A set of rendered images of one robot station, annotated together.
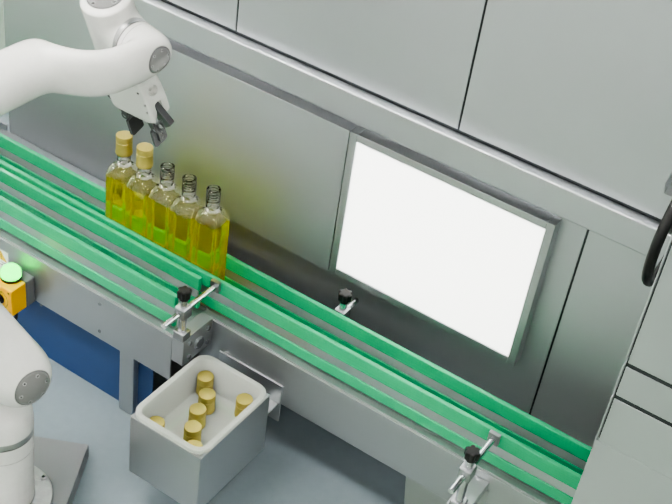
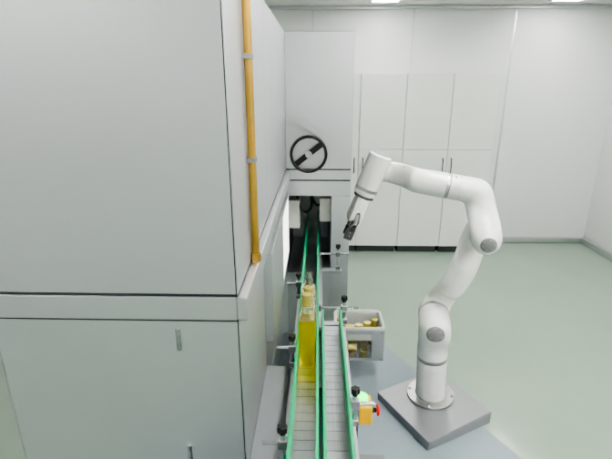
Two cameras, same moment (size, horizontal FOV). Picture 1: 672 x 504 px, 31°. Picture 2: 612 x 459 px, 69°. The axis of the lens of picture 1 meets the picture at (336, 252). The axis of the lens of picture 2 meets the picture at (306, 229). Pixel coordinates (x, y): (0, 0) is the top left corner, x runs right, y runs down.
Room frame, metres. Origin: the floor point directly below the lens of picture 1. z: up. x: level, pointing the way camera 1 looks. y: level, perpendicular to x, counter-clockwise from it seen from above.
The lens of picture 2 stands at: (2.66, 1.74, 2.04)
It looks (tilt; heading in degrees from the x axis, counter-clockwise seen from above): 18 degrees down; 244
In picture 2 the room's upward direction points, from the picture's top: straight up
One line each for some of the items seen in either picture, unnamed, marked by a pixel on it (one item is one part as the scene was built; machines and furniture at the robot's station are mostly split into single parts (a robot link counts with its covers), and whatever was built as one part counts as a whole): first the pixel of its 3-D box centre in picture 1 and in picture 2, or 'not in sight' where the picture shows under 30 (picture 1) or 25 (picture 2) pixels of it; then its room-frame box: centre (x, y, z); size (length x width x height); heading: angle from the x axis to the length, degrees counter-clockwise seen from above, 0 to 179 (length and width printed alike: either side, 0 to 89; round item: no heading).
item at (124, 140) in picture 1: (124, 143); (307, 299); (2.02, 0.46, 1.31); 0.04 x 0.04 x 0.04
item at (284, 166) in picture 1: (334, 197); (279, 252); (1.94, 0.02, 1.32); 0.90 x 0.03 x 0.34; 62
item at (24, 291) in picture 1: (10, 291); (362, 410); (1.92, 0.68, 0.96); 0.07 x 0.07 x 0.07; 62
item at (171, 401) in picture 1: (200, 416); (358, 326); (1.63, 0.21, 0.97); 0.22 x 0.17 x 0.09; 152
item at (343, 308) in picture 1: (346, 312); (294, 285); (1.84, -0.04, 1.11); 0.07 x 0.04 x 0.13; 152
